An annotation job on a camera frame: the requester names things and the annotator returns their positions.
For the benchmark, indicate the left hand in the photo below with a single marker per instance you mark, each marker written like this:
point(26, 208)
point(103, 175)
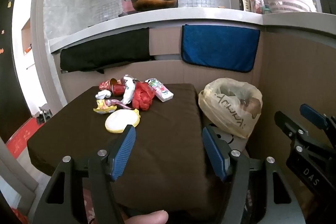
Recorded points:
point(157, 217)

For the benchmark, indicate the black cloth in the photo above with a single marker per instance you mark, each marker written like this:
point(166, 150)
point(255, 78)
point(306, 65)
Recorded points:
point(107, 52)

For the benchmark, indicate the pink plastic colander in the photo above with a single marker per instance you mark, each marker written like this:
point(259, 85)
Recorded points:
point(280, 6)

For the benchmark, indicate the crushed red soda can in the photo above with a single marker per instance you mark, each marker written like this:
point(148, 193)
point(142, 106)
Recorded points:
point(118, 89)

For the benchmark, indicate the dark sauce bottle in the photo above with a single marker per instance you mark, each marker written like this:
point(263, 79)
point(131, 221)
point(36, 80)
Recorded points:
point(245, 5)

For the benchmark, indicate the kitchen countertop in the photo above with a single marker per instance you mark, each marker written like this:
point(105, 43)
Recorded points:
point(317, 23)

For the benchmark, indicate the small teal container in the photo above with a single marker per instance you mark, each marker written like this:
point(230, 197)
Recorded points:
point(266, 9)

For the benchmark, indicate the white blue tissue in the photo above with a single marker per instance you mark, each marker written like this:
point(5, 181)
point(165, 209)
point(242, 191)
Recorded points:
point(129, 89)

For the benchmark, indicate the blue towel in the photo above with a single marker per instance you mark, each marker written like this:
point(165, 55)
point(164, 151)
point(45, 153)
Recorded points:
point(222, 47)

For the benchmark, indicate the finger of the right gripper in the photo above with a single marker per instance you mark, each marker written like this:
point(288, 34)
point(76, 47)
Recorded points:
point(321, 121)
point(290, 128)

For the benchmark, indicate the yellow wafer snack bag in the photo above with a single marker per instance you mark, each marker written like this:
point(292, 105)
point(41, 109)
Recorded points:
point(103, 108)

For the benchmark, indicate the pink pig candy wrapper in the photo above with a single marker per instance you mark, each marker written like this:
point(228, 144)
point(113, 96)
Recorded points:
point(114, 102)

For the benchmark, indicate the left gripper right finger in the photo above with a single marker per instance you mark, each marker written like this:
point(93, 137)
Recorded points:
point(228, 164)

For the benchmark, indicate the wok with wooden handle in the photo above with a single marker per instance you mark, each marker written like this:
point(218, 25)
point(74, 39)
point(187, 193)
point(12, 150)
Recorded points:
point(148, 5)

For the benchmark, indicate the beige plastic trash bag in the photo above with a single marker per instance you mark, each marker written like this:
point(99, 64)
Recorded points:
point(233, 106)

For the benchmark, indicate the pink milk carton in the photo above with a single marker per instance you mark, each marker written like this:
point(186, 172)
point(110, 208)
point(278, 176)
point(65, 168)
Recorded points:
point(161, 91)

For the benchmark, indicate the yellow round sponge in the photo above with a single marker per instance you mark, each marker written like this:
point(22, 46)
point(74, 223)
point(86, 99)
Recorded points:
point(118, 120)

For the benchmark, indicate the red paper cup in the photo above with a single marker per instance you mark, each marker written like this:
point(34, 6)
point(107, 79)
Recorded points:
point(107, 85)

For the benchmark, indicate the red plastic bag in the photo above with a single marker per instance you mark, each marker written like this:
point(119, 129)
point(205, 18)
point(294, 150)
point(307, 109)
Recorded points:
point(143, 96)

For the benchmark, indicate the red floor mat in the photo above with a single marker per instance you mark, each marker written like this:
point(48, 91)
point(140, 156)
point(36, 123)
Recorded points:
point(18, 142)

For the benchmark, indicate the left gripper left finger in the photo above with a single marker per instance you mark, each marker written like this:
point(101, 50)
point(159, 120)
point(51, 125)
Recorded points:
point(106, 167)

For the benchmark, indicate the black refrigerator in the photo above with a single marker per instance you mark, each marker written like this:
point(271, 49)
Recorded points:
point(13, 106)

